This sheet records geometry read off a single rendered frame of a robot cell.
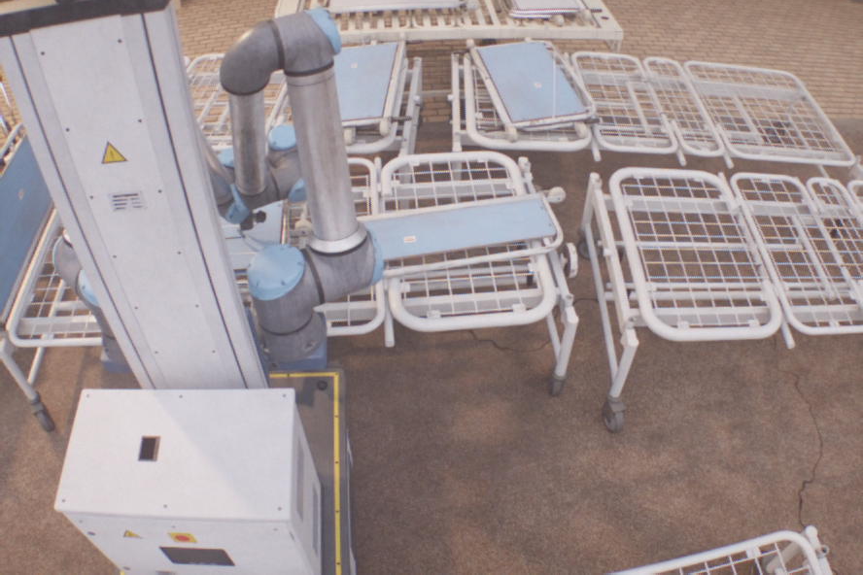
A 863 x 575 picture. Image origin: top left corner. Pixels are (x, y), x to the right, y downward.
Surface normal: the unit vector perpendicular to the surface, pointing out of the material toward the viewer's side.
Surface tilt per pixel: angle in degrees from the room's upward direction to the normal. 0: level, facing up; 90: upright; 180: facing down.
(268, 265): 5
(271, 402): 0
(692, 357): 0
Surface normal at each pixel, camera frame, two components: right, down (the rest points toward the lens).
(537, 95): -0.09, -0.71
